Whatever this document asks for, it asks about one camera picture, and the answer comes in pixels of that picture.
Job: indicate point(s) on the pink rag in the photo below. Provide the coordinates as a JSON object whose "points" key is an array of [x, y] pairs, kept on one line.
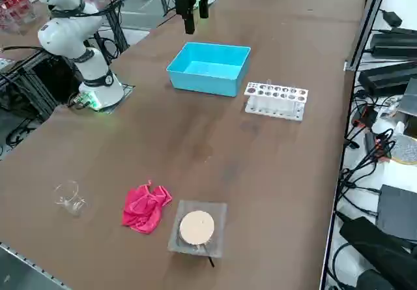
{"points": [[143, 211]]}

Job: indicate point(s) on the blue plastic storage box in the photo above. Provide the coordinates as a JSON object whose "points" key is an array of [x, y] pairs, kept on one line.
{"points": [[208, 81]]}

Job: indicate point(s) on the brown spilled liquid patch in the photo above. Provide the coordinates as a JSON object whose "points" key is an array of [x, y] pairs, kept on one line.
{"points": [[202, 151]]}

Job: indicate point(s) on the grey metal box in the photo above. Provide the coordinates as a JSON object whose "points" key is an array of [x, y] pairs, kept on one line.
{"points": [[410, 101]]}

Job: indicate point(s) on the flat black box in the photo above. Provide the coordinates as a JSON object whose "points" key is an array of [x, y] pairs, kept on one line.
{"points": [[399, 211]]}

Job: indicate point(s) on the clear glass test tube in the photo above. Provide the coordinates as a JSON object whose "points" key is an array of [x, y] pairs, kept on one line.
{"points": [[269, 83]]}

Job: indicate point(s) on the white test tube rack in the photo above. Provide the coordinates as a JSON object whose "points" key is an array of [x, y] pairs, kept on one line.
{"points": [[277, 106]]}

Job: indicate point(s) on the clear acrylic shelf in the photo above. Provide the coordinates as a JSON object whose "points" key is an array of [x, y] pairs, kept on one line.
{"points": [[16, 16]]}

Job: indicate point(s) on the small black power adapter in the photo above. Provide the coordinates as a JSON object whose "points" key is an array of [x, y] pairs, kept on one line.
{"points": [[392, 18]]}

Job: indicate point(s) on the black power brick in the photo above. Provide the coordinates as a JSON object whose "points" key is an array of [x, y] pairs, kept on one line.
{"points": [[387, 76], [394, 44]]}

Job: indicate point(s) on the red and black connector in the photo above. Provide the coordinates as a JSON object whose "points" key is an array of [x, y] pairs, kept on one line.
{"points": [[366, 117]]}

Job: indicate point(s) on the round beige disc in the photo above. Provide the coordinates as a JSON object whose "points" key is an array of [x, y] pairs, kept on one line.
{"points": [[197, 226]]}

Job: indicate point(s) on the grey square glass tray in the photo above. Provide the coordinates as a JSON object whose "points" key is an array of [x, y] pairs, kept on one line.
{"points": [[218, 225]]}

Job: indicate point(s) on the black plug with red clips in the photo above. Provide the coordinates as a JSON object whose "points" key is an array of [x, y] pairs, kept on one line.
{"points": [[371, 143]]}

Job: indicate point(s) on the clear glass beaker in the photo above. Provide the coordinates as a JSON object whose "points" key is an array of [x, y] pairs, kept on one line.
{"points": [[73, 203]]}

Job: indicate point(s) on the round glittery disc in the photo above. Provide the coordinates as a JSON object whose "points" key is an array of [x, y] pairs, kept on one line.
{"points": [[405, 150]]}

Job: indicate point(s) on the thin black stick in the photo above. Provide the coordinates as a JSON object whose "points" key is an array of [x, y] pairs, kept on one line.
{"points": [[210, 259]]}

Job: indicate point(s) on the black bag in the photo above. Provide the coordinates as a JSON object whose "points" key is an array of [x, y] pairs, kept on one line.
{"points": [[381, 254]]}

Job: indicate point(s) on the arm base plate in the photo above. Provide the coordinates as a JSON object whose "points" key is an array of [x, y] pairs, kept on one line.
{"points": [[128, 89]]}

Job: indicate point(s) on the black aluminium frame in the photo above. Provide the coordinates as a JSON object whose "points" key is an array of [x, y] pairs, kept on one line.
{"points": [[42, 75]]}

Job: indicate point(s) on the silver aluminium frame post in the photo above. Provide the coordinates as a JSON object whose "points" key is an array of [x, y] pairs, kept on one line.
{"points": [[368, 26]]}

